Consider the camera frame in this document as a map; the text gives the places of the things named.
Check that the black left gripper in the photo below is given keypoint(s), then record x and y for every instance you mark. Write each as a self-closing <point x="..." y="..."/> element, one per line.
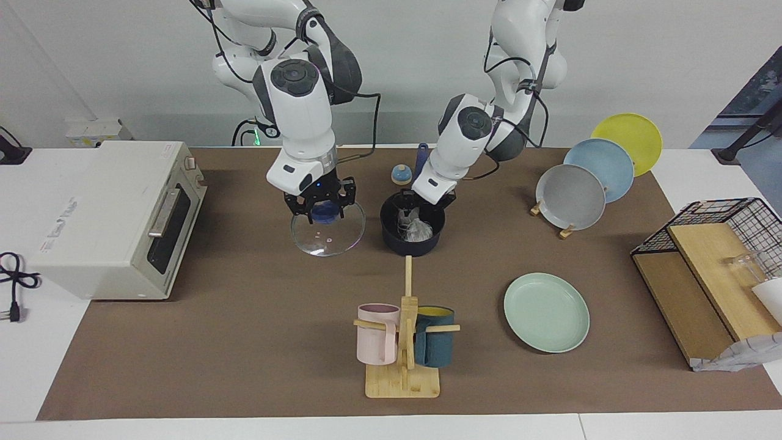
<point x="441" y="206"/>

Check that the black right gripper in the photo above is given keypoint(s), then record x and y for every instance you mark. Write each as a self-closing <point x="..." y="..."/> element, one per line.
<point x="324" y="190"/>

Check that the clear plastic bag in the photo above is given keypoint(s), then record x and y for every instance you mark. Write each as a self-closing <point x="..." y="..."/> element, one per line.
<point x="418" y="232"/>

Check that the glass lid blue knob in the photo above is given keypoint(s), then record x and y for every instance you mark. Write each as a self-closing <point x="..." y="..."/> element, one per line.
<point x="327" y="238"/>

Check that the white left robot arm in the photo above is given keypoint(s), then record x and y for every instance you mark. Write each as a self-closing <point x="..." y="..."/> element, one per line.
<point x="464" y="140"/>

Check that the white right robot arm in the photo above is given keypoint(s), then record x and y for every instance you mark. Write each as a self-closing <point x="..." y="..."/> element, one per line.
<point x="299" y="116"/>

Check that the wooden plate rack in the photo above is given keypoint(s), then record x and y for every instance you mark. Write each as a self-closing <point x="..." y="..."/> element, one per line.
<point x="567" y="232"/>

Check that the grey plate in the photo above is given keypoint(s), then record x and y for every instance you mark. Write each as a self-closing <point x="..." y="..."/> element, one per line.
<point x="568" y="198"/>

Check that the pale green plate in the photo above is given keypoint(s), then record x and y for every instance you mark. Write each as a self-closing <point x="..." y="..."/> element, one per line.
<point x="547" y="311"/>

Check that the light blue plate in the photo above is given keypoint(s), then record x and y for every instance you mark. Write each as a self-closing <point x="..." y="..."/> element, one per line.
<point x="611" y="165"/>

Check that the yellow plate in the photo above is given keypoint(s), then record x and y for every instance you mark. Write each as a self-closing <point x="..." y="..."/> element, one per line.
<point x="635" y="131"/>

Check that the dark teal mug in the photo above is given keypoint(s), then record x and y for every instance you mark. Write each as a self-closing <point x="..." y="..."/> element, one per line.
<point x="435" y="342"/>

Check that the pink mug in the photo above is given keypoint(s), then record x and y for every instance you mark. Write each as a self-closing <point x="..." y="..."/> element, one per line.
<point x="376" y="342"/>

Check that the wooden mug tree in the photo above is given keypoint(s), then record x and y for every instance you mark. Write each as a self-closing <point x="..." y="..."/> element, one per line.
<point x="403" y="382"/>

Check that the brown table mat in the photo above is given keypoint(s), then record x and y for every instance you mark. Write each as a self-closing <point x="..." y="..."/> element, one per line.
<point x="244" y="354"/>

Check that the beige toaster oven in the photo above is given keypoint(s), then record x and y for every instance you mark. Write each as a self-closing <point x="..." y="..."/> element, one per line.
<point x="98" y="214"/>

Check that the wooden shelf boards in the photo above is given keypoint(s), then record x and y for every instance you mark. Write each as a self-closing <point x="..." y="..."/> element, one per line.
<point x="708" y="269"/>

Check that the black clamp stand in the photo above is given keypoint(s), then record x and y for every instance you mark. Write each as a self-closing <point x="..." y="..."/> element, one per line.
<point x="12" y="153"/>
<point x="742" y="137"/>

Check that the clear glass cup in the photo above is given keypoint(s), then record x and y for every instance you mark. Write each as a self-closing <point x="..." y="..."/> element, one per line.
<point x="742" y="266"/>

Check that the white cup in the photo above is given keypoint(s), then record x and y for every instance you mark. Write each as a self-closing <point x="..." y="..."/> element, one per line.
<point x="771" y="299"/>

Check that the white wall box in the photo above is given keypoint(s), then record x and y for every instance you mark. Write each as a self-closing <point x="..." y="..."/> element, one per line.
<point x="95" y="131"/>

